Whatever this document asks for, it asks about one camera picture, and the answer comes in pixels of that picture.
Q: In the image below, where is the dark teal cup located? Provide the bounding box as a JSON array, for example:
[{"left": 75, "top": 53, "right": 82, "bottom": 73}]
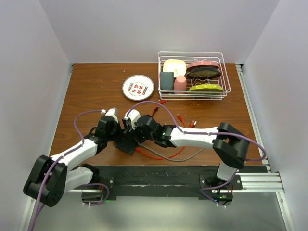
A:
[{"left": 159, "top": 72, "right": 174, "bottom": 91}]

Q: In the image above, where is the pink plate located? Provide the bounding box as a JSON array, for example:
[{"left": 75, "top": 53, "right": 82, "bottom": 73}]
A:
[{"left": 186, "top": 60, "right": 219, "bottom": 71}]

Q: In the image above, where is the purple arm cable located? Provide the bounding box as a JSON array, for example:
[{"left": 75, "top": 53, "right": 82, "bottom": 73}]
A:
[
  {"left": 126, "top": 101, "right": 267, "bottom": 207},
  {"left": 27, "top": 109, "right": 110, "bottom": 231}
]

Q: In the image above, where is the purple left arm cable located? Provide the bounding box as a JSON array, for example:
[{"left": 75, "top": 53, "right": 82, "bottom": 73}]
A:
[{"left": 27, "top": 109, "right": 110, "bottom": 231}]

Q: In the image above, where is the pink cup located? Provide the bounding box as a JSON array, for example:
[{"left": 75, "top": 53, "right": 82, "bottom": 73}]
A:
[{"left": 173, "top": 76, "right": 186, "bottom": 91}]

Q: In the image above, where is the black network switch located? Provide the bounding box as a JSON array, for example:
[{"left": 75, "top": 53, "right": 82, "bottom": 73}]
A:
[{"left": 114, "top": 134, "right": 139, "bottom": 155}]

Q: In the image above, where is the cream square bowl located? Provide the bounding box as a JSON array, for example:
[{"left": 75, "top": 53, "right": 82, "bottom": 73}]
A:
[{"left": 163, "top": 59, "right": 187, "bottom": 77}]

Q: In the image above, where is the white wire dish rack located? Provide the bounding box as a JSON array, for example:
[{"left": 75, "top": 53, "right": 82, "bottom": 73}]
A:
[{"left": 157, "top": 51, "right": 231, "bottom": 100}]

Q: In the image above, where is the white patterned round plate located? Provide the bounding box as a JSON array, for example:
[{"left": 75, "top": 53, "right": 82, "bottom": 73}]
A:
[{"left": 122, "top": 75, "right": 154, "bottom": 101}]

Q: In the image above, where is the aluminium frame rail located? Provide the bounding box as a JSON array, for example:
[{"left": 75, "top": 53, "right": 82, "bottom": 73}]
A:
[{"left": 235, "top": 64, "right": 295, "bottom": 231}]

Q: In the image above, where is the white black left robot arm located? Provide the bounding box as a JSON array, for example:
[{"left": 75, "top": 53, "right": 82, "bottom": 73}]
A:
[{"left": 23, "top": 108, "right": 122, "bottom": 207}]

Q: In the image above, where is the yellow-green plate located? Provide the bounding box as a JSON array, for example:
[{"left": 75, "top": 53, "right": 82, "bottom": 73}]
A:
[{"left": 189, "top": 84, "right": 223, "bottom": 92}]

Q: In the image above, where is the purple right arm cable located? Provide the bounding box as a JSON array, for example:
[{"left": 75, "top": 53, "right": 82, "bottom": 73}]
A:
[{"left": 126, "top": 101, "right": 267, "bottom": 207}]

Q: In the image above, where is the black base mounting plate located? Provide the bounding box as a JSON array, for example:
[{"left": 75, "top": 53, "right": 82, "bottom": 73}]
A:
[{"left": 81, "top": 166, "right": 243, "bottom": 204}]

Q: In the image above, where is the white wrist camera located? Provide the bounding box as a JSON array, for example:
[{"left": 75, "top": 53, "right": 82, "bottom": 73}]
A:
[
  {"left": 105, "top": 107, "right": 118, "bottom": 123},
  {"left": 122, "top": 109, "right": 141, "bottom": 129}
]

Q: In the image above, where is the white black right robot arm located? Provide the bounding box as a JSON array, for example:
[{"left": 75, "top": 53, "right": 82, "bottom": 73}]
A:
[{"left": 123, "top": 113, "right": 249, "bottom": 189}]

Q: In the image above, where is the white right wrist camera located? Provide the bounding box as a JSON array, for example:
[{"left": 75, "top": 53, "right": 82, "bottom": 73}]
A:
[{"left": 122, "top": 109, "right": 141, "bottom": 129}]

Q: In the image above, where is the grey ethernet cable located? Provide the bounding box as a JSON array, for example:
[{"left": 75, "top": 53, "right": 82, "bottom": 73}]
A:
[{"left": 139, "top": 143, "right": 206, "bottom": 162}]

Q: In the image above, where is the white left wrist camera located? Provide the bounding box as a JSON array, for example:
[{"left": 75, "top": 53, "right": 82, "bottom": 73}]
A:
[{"left": 105, "top": 107, "right": 118, "bottom": 123}]

